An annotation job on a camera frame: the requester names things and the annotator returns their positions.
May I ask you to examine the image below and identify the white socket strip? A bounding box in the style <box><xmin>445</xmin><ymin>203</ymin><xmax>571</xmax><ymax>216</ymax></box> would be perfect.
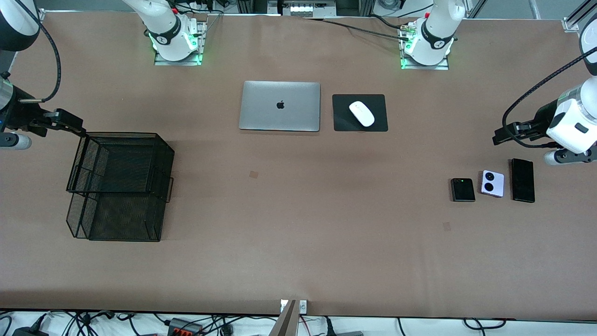
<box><xmin>289</xmin><ymin>4</ymin><xmax>327</xmax><ymax>15</ymax></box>

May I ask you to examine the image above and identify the black mesh two-tier tray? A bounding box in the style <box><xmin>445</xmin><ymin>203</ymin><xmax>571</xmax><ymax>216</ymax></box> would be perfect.
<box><xmin>65</xmin><ymin>132</ymin><xmax>175</xmax><ymax>242</ymax></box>

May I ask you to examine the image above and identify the black slab smartphone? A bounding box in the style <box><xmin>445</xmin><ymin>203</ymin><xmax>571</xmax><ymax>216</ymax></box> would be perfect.
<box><xmin>510</xmin><ymin>158</ymin><xmax>535</xmax><ymax>203</ymax></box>

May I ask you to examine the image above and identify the silver laptop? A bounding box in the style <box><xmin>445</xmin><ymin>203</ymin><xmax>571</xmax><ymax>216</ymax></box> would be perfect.
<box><xmin>239</xmin><ymin>81</ymin><xmax>321</xmax><ymax>133</ymax></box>

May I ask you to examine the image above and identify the white computer mouse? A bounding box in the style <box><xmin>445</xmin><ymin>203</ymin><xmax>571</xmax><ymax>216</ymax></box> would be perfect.
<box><xmin>349</xmin><ymin>101</ymin><xmax>376</xmax><ymax>127</ymax></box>

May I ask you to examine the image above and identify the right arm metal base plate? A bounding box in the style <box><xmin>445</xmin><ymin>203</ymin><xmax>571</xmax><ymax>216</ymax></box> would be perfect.
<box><xmin>154</xmin><ymin>20</ymin><xmax>207</xmax><ymax>67</ymax></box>

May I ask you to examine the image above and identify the lavender flip phone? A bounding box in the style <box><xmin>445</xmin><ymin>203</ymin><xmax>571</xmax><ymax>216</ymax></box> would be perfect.
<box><xmin>480</xmin><ymin>170</ymin><xmax>505</xmax><ymax>198</ymax></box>

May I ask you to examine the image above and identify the black cable on table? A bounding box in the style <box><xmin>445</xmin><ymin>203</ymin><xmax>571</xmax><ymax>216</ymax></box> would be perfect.
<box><xmin>303</xmin><ymin>17</ymin><xmax>413</xmax><ymax>42</ymax></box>

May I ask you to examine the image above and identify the black orange power strip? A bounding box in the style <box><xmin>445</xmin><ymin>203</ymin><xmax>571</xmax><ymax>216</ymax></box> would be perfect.
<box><xmin>167</xmin><ymin>317</ymin><xmax>204</xmax><ymax>336</ymax></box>

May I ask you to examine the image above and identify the black square flip phone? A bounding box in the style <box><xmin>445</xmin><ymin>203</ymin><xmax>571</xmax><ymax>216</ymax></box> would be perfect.
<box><xmin>450</xmin><ymin>178</ymin><xmax>476</xmax><ymax>203</ymax></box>

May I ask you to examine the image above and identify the small aluminium bracket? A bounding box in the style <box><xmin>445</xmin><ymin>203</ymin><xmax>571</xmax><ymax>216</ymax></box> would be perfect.
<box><xmin>280</xmin><ymin>299</ymin><xmax>308</xmax><ymax>314</ymax></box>

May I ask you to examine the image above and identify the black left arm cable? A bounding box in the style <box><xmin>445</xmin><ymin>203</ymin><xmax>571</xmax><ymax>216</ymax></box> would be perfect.
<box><xmin>502</xmin><ymin>47</ymin><xmax>597</xmax><ymax>149</ymax></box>

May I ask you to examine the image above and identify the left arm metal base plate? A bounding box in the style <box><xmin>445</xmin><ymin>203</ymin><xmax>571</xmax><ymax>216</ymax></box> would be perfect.
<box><xmin>400</xmin><ymin>21</ymin><xmax>450</xmax><ymax>71</ymax></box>

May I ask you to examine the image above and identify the grey metal post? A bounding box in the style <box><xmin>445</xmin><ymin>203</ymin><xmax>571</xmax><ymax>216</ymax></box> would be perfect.
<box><xmin>270</xmin><ymin>299</ymin><xmax>299</xmax><ymax>336</ymax></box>

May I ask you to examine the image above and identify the black mouse pad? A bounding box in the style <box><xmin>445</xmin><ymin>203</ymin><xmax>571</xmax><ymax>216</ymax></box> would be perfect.
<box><xmin>332</xmin><ymin>94</ymin><xmax>389</xmax><ymax>133</ymax></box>

